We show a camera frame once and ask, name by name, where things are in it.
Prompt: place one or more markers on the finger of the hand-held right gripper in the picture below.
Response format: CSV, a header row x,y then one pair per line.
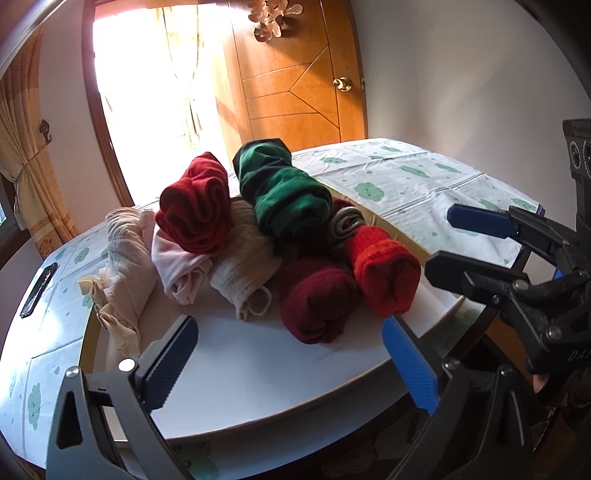
x,y
475,220
466,277

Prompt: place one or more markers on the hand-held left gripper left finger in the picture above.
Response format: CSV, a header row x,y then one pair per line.
x,y
168,364

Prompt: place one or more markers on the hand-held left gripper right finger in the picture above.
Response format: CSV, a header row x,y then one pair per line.
x,y
411,364

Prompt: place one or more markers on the bright red underwear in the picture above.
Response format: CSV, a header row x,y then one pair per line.
x,y
383,267

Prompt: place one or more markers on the shallow cardboard box tray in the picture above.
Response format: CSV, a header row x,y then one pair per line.
x,y
258,369

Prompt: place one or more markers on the pale pinkish white underwear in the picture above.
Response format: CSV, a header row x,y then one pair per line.
x,y
178,272

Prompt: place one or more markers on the beige wrinkled underwear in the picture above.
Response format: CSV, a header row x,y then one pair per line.
x,y
129,267

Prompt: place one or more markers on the dark maroon underwear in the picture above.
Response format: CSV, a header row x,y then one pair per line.
x,y
318,295

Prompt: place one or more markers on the cream dotted underwear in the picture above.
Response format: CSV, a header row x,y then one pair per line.
x,y
240,267

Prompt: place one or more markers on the white grey cloth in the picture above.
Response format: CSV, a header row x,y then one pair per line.
x,y
344,221

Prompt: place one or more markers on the crimson red underwear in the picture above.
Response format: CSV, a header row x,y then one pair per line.
x,y
198,207

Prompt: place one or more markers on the green and navy underwear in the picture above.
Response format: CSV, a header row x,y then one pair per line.
x,y
286,198

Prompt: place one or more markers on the person's right hand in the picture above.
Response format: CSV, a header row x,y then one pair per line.
x,y
541,382

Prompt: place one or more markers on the dark wooden dresser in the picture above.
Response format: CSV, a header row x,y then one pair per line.
x,y
496,339

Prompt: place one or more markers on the cloud print tablecloth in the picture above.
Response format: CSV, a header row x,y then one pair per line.
x,y
415,175

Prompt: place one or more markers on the black phone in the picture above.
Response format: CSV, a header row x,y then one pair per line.
x,y
39,290

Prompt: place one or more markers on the brass door knob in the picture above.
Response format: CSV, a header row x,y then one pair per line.
x,y
342,84

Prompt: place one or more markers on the window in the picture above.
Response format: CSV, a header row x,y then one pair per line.
x,y
5,217

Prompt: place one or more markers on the yellow patterned curtain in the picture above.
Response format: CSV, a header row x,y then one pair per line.
x,y
32,184

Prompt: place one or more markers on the wooden door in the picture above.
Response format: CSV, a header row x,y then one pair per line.
x,y
286,69

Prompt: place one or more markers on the curtain tieback hook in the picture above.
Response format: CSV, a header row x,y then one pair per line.
x,y
45,131

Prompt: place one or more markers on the sheer door curtain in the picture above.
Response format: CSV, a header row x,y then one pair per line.
x,y
194,92

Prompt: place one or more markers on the gold door decoration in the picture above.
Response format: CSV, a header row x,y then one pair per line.
x,y
272,18

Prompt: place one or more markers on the brown wooden door frame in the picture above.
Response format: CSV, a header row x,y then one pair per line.
x,y
99,115

